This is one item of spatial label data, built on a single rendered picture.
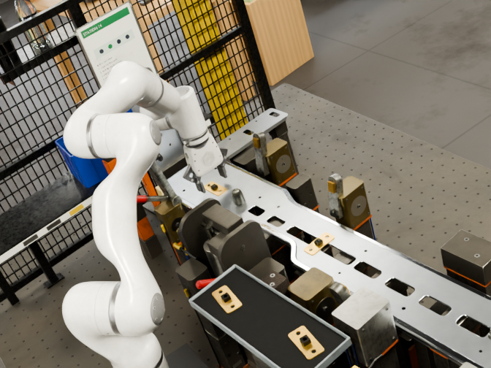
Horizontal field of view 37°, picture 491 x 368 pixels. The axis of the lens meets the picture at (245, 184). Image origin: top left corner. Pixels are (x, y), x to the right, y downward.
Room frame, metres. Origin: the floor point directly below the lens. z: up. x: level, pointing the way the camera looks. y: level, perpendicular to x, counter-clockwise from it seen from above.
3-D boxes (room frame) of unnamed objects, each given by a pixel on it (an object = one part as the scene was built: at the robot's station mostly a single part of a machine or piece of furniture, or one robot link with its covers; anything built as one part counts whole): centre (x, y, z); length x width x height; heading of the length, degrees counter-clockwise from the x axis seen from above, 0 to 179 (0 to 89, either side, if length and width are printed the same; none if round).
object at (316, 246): (1.46, -0.13, 1.01); 0.08 x 0.04 x 0.01; 118
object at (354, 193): (1.61, -0.27, 0.87); 0.12 x 0.07 x 0.35; 119
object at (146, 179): (1.89, 0.28, 0.95); 0.03 x 0.01 x 0.50; 29
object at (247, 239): (1.45, 0.10, 0.95); 0.18 x 0.13 x 0.49; 29
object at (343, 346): (1.10, 0.05, 1.16); 0.37 x 0.14 x 0.02; 29
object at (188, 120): (1.87, 0.10, 1.28); 0.09 x 0.08 x 0.13; 69
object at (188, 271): (1.43, 0.21, 0.89); 0.09 x 0.08 x 0.38; 119
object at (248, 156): (2.04, -0.05, 0.84); 0.12 x 0.07 x 0.28; 119
